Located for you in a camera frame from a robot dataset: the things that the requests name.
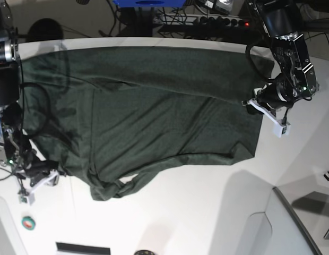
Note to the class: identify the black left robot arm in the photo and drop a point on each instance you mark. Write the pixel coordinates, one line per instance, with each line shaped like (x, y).
(279, 23)

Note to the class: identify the black round knob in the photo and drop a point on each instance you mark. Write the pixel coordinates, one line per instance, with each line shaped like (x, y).
(144, 252)

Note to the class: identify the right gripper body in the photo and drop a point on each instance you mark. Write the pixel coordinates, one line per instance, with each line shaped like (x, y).
(33, 168)

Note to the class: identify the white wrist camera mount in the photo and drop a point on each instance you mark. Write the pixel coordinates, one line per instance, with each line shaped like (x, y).
(281, 126)
(27, 195)

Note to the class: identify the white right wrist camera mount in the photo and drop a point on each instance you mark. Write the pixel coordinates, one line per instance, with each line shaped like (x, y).
(27, 195)

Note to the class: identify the blue plastic bin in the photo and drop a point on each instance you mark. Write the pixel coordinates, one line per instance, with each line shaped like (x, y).
(149, 3)

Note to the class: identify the black white label plate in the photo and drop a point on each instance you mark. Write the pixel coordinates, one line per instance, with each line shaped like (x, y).
(81, 249)

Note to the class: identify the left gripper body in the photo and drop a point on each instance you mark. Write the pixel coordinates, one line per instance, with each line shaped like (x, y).
(274, 96)

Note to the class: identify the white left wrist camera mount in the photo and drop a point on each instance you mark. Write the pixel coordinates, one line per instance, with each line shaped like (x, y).
(281, 126)

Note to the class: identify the dark green t-shirt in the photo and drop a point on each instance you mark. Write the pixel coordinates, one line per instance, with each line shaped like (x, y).
(116, 117)

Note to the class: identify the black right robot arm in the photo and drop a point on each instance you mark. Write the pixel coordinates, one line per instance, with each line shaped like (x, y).
(16, 151)

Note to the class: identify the grey power strip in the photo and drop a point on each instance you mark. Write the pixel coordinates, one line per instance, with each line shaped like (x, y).
(198, 19)

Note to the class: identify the green red round button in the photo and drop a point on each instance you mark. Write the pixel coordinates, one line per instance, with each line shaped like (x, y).
(28, 223)

